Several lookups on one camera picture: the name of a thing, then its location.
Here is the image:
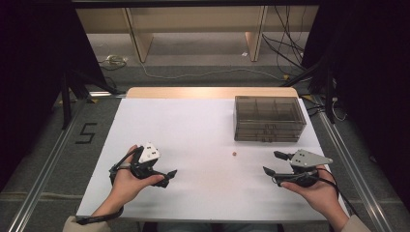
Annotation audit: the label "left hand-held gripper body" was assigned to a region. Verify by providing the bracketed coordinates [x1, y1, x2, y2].
[130, 141, 162, 180]

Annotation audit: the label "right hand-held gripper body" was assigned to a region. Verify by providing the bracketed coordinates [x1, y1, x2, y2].
[273, 149, 334, 189]

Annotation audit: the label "smoky clear drawer box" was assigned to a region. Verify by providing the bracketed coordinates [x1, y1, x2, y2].
[234, 95, 308, 143]

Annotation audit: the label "person's right hand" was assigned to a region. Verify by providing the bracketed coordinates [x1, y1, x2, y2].
[279, 164, 340, 213]

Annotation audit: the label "person's left hand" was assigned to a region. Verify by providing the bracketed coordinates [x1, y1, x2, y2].
[109, 144, 165, 208]

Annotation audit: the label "white table mat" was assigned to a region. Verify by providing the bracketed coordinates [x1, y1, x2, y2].
[76, 98, 350, 224]

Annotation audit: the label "black tripod stand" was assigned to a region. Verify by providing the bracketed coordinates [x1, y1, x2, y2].
[282, 56, 338, 126]
[60, 69, 121, 131]

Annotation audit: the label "black curtain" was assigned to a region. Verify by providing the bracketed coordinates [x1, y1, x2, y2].
[0, 0, 108, 191]
[301, 0, 410, 205]

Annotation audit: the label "beige wooden desk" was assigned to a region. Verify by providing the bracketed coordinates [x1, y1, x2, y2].
[75, 5, 321, 64]

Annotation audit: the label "black floor cable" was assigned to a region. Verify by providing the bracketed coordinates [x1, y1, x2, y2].
[305, 103, 327, 118]

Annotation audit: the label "metal floor rail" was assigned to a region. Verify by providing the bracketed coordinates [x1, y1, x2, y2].
[317, 109, 395, 232]
[6, 98, 90, 232]

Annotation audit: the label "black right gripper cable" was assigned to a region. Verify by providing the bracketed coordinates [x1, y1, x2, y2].
[303, 167, 360, 218]

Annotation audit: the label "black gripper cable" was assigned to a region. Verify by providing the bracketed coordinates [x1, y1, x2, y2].
[75, 146, 144, 226]
[303, 167, 360, 218]

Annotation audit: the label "short metal rail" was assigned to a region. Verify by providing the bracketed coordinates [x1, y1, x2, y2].
[88, 90, 128, 99]

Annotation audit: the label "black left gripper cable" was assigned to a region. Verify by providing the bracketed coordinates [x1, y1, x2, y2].
[75, 146, 144, 226]

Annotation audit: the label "white floor cable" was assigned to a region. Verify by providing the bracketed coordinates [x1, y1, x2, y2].
[97, 53, 290, 82]

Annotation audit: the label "black hanging cables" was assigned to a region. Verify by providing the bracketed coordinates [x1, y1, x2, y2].
[261, 5, 308, 73]

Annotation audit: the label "black frame bar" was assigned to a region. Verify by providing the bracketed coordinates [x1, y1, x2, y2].
[71, 0, 323, 10]

